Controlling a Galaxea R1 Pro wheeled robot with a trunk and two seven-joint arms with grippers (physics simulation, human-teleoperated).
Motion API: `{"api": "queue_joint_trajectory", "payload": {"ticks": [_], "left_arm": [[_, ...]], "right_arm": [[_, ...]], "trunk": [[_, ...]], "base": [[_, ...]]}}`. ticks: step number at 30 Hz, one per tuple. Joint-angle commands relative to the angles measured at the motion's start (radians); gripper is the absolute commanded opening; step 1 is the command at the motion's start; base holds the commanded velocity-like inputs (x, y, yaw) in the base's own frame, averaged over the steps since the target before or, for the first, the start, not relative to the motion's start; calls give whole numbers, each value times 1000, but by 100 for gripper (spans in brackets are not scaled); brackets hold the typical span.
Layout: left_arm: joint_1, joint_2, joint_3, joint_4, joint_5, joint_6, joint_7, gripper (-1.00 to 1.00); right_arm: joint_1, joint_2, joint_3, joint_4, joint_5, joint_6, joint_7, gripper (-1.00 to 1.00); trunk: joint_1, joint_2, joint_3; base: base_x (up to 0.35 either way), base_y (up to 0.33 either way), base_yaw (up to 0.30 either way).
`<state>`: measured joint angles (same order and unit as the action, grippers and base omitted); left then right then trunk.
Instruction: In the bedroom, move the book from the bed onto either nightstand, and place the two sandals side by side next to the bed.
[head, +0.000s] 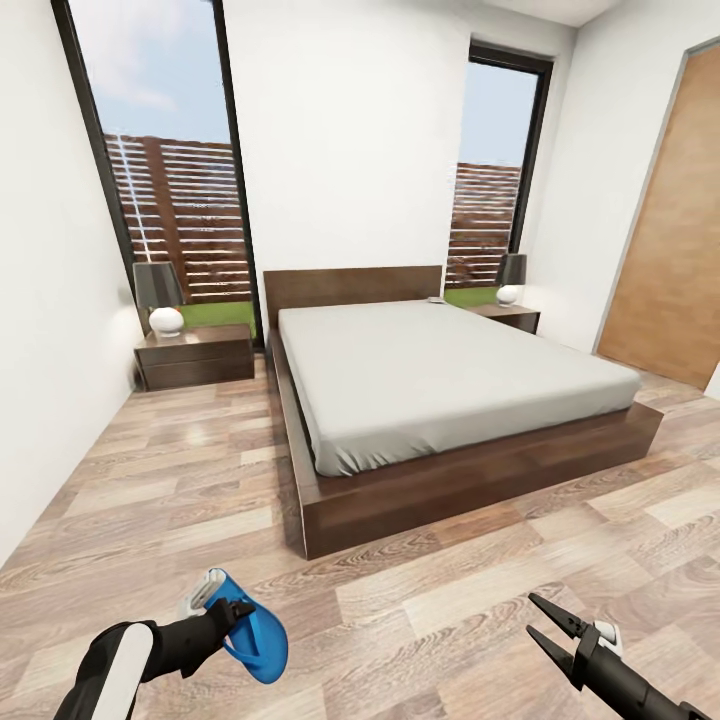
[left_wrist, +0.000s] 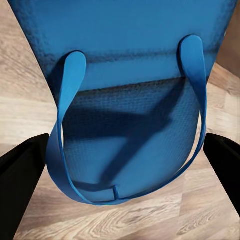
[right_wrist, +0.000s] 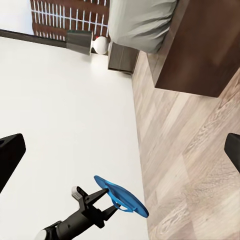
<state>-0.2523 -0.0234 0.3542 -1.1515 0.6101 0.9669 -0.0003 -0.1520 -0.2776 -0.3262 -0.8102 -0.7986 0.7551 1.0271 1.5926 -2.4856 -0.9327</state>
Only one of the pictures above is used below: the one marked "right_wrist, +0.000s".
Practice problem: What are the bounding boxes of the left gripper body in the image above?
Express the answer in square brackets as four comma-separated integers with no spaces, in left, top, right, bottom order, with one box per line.
[67,197,105,236]

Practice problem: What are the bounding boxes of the sandal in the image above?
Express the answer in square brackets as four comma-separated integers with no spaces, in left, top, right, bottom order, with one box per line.
[94,175,150,218]

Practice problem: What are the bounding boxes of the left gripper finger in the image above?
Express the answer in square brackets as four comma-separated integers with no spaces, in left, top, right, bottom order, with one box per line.
[96,205,119,221]
[84,187,109,214]

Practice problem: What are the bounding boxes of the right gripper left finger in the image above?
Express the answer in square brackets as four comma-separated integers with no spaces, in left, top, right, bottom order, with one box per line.
[0,133,26,193]

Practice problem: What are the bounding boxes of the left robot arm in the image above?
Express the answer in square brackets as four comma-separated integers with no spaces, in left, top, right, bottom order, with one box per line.
[35,186,119,240]

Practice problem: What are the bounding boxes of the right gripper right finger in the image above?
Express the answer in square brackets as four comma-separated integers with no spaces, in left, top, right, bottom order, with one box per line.
[224,133,240,173]

